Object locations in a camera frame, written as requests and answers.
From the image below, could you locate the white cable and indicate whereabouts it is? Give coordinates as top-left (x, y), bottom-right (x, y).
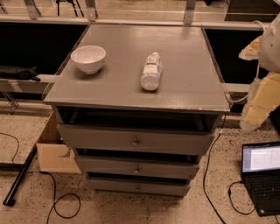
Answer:
top-left (226, 19), bottom-right (268, 104)

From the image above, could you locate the black laptop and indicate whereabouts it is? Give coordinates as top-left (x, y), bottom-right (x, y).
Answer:
top-left (241, 142), bottom-right (280, 216)

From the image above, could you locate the black metal bar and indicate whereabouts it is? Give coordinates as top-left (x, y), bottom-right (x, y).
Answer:
top-left (1, 145), bottom-right (37, 207)

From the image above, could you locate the laptop power cable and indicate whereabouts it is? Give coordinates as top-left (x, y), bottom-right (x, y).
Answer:
top-left (227, 180), bottom-right (256, 216)

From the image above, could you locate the black floor cable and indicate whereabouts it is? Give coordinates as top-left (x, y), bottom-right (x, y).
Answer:
top-left (40, 171), bottom-right (81, 224)
top-left (202, 115), bottom-right (228, 224)

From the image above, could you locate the grey top drawer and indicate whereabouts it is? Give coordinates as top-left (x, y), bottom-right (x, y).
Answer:
top-left (57, 124), bottom-right (214, 155)

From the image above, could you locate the grey bottom drawer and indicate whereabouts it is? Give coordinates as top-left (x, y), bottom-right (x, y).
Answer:
top-left (87, 178), bottom-right (190, 197)

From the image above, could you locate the cardboard box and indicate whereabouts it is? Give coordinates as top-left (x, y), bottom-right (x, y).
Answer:
top-left (36, 113), bottom-right (81, 173)

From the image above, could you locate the black bag on rail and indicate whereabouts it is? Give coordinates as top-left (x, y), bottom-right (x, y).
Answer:
top-left (0, 66), bottom-right (40, 81)

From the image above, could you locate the grey middle drawer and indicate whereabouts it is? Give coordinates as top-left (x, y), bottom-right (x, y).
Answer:
top-left (76, 156), bottom-right (199, 179)

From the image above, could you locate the black floor cable left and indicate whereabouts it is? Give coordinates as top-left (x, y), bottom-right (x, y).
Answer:
top-left (40, 171), bottom-right (81, 224)

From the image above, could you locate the white bowl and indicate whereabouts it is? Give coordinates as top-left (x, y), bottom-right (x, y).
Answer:
top-left (71, 45), bottom-right (106, 74)

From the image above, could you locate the grey drawer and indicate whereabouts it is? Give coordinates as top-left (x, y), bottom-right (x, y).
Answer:
top-left (76, 156), bottom-right (199, 179)
top-left (57, 124), bottom-right (214, 155)
top-left (87, 178), bottom-right (190, 197)

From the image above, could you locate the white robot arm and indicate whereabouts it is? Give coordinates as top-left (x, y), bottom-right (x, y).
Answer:
top-left (239, 15), bottom-right (280, 130)

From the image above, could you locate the black floor cable right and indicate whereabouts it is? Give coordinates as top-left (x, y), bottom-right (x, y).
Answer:
top-left (202, 115), bottom-right (228, 224)

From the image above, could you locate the clear plastic water bottle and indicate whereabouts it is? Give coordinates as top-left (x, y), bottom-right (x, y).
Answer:
top-left (140, 52), bottom-right (162, 91)

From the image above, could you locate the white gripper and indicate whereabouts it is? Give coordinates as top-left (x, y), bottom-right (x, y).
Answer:
top-left (238, 36), bottom-right (280, 131)

